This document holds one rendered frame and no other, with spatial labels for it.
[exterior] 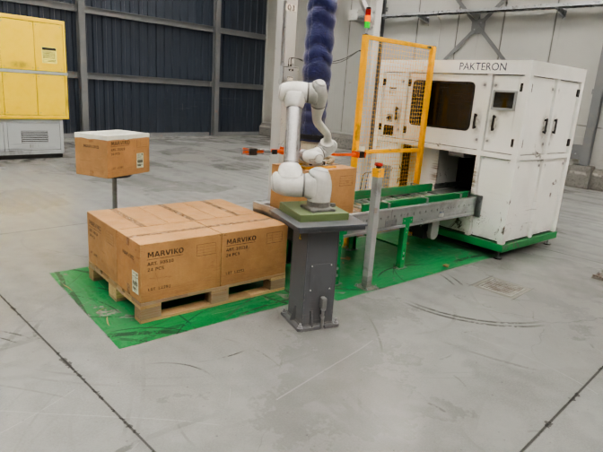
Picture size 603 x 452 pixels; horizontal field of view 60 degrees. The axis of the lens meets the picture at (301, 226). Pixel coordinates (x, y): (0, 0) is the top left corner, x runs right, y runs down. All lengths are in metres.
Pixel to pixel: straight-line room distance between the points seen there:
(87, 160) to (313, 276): 2.81
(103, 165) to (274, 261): 2.07
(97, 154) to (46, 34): 5.77
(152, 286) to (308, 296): 1.03
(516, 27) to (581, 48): 1.47
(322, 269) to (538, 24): 9.91
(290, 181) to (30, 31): 8.05
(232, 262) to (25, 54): 7.61
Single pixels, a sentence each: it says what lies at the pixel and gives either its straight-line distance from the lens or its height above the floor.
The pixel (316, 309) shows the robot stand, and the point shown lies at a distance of 3.56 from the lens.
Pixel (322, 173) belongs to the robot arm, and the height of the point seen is 1.05.
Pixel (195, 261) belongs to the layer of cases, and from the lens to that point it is 3.65.
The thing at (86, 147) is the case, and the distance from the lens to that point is 5.41.
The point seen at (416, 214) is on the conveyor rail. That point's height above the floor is 0.51.
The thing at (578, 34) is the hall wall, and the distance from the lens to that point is 12.33.
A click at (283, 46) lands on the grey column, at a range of 5.28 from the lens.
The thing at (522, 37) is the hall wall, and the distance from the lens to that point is 12.73.
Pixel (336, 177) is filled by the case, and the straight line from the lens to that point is 4.28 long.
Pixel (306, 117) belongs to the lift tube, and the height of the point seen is 1.35.
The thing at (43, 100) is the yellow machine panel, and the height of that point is 1.05.
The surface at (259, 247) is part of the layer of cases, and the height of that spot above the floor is 0.39.
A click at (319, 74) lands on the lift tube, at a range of 4.19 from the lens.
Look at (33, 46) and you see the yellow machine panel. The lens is 10.79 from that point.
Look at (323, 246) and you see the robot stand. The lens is 3.41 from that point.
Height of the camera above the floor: 1.55
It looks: 15 degrees down
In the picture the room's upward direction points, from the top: 4 degrees clockwise
